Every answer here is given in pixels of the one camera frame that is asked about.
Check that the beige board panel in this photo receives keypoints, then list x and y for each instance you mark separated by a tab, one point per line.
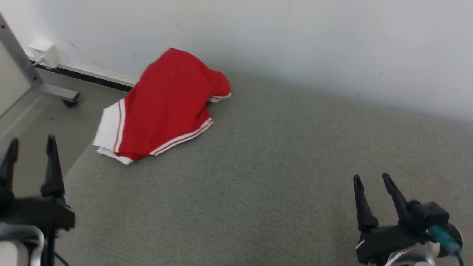
9	85

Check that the white wall power adapter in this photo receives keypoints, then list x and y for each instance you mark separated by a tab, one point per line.
46	53

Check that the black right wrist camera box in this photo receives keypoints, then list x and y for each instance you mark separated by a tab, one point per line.
428	216

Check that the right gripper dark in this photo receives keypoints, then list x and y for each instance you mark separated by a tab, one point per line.
384	242

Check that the grey fabric sofa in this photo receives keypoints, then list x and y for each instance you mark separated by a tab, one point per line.
258	184

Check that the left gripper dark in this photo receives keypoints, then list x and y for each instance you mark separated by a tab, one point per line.
40	214

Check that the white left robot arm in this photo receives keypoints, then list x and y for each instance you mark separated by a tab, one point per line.
14	255

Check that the red jersey number 23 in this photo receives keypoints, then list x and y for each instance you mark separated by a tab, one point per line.
166	103

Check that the white and black baseboard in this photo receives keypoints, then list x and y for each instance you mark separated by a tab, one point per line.
96	75

